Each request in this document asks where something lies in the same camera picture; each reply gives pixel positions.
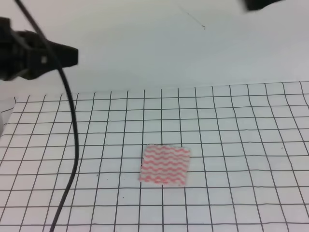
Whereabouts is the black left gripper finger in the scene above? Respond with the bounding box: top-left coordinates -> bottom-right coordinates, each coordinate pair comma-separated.
37,41 -> 79,75

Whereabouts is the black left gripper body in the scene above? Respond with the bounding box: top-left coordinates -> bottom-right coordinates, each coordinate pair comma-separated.
0,17 -> 52,81

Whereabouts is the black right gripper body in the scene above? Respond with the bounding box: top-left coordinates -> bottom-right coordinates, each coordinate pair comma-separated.
243,0 -> 281,11

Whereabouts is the pink wavy striped towel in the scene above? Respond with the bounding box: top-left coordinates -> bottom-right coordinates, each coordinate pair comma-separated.
139,145 -> 191,187

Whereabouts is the black left camera cable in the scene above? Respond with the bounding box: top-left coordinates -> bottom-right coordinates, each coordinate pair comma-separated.
14,0 -> 80,232

